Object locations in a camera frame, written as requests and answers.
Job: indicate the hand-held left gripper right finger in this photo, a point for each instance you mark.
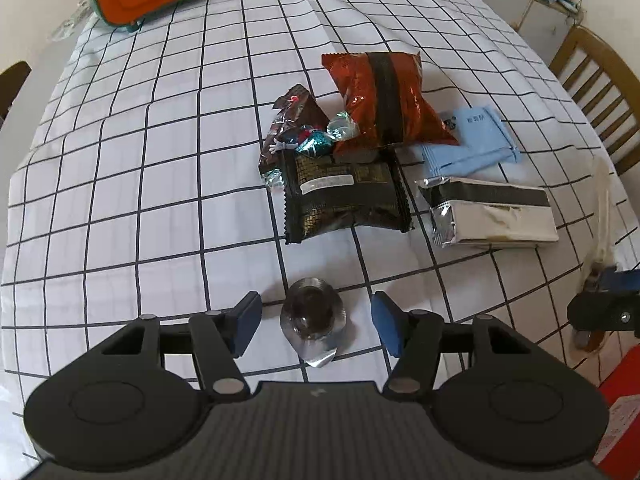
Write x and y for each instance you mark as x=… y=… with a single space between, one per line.
x=387 y=325

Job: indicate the red and white cardboard box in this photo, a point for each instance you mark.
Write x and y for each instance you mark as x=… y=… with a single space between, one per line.
x=622 y=420

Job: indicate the brown chocolate candy bag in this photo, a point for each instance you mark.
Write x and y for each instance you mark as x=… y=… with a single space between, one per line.
x=290 y=115

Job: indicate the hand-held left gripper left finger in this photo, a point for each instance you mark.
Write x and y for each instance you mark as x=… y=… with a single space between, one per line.
x=247 y=320

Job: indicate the white cabinet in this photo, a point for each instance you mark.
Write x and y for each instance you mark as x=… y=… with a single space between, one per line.
x=530 y=10

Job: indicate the clear small packets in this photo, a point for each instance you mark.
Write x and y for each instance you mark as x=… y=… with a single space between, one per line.
x=72 y=17

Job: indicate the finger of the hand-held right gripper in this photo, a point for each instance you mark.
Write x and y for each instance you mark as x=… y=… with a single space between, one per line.
x=610 y=312
x=622 y=280

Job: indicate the white and black snack packet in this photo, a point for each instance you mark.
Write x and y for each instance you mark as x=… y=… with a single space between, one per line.
x=495 y=215

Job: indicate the red-brown snack bag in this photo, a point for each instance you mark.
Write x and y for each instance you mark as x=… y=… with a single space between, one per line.
x=385 y=100

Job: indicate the wooden slatted chair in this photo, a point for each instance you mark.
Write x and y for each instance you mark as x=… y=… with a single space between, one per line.
x=600 y=75

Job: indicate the teal foil candy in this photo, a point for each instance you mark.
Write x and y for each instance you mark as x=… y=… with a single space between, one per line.
x=312 y=144
x=272 y=178

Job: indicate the light blue packet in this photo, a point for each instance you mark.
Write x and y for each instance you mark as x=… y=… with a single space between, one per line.
x=480 y=135

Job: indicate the silver foil candy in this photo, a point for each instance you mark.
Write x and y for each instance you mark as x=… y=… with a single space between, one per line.
x=344 y=125

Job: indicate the white checkered tablecloth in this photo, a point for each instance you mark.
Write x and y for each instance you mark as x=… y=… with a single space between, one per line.
x=175 y=185

